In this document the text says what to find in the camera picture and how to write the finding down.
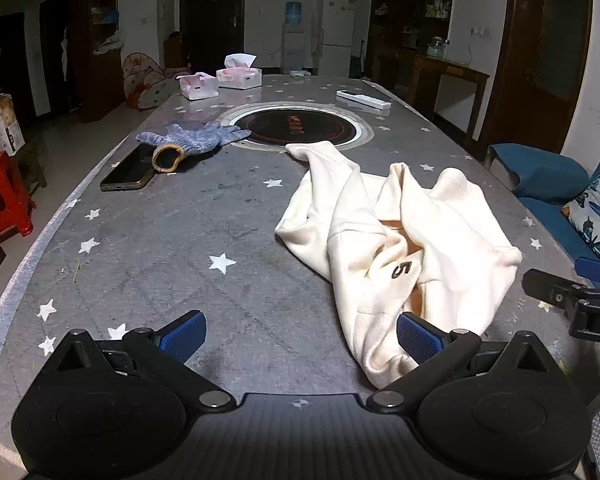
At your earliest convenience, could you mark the patterned play tent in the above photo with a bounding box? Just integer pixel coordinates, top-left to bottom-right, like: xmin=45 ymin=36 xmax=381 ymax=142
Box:
xmin=121 ymin=52 xmax=191 ymax=112

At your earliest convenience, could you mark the grey knit work glove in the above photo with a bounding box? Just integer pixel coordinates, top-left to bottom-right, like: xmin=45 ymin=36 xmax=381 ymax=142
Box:
xmin=135 ymin=122 xmax=252 ymax=176

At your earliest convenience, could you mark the white remote control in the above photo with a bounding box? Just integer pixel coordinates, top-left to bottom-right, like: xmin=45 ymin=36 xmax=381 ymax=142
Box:
xmin=336 ymin=89 xmax=392 ymax=112

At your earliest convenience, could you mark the white water dispenser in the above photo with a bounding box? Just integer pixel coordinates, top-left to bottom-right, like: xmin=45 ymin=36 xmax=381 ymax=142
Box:
xmin=281 ymin=24 xmax=313 ymax=73

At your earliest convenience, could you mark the tall wooden shelf cabinet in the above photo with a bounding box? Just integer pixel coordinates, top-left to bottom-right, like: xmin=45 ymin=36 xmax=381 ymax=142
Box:
xmin=366 ymin=0 xmax=457 ymax=93

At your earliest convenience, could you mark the grey star-print tablecloth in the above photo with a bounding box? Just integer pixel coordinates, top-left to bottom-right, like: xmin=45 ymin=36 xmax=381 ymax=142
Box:
xmin=0 ymin=74 xmax=600 ymax=480

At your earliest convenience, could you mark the red plastic stool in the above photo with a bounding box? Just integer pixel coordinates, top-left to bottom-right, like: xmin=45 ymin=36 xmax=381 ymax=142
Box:
xmin=0 ymin=151 xmax=35 ymax=248

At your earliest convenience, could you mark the dark wooden glazed door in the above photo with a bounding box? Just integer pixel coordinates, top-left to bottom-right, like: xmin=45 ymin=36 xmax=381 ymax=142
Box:
xmin=480 ymin=0 xmax=595 ymax=161

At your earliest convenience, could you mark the round built-in induction cooktop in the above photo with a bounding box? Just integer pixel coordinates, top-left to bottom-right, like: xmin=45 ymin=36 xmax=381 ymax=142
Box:
xmin=215 ymin=101 xmax=375 ymax=151

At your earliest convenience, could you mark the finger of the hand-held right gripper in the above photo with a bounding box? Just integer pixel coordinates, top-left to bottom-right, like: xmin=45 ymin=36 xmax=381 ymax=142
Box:
xmin=522 ymin=268 xmax=588 ymax=311
xmin=575 ymin=256 xmax=600 ymax=288

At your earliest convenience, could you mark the dark wooden side table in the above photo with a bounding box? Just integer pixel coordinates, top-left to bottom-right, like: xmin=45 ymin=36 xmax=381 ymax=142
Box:
xmin=410 ymin=52 xmax=491 ymax=143

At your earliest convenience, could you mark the white refrigerator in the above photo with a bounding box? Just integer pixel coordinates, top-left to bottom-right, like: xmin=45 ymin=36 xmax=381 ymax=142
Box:
xmin=316 ymin=0 xmax=357 ymax=78

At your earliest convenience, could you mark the black smartphone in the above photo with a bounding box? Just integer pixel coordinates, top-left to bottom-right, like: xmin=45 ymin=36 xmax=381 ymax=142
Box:
xmin=100 ymin=143 xmax=157 ymax=192

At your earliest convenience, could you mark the printed paper bag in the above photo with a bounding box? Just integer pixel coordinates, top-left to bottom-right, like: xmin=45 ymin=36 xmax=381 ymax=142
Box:
xmin=0 ymin=94 xmax=27 ymax=157

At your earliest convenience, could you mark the dark entrance door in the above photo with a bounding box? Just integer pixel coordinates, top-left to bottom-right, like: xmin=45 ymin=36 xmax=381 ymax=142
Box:
xmin=179 ymin=0 xmax=247 ymax=75

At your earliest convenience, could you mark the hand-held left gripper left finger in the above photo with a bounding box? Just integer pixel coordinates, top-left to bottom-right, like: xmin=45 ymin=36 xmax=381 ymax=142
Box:
xmin=55 ymin=310 xmax=236 ymax=413

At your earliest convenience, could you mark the cream sweatshirt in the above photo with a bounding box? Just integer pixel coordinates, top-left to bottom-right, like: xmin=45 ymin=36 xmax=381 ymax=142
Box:
xmin=274 ymin=142 xmax=524 ymax=390

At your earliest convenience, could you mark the blue sofa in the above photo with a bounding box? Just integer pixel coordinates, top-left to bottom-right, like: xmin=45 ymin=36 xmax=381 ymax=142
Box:
xmin=482 ymin=142 xmax=600 ymax=291

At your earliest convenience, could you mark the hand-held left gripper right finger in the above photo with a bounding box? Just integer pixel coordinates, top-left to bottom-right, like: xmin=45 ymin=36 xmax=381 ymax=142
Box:
xmin=366 ymin=311 xmax=551 ymax=415

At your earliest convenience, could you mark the white pink tissue box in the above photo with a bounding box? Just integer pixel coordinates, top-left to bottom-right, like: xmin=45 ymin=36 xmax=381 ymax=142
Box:
xmin=175 ymin=72 xmax=220 ymax=101
xmin=216 ymin=53 xmax=263 ymax=89

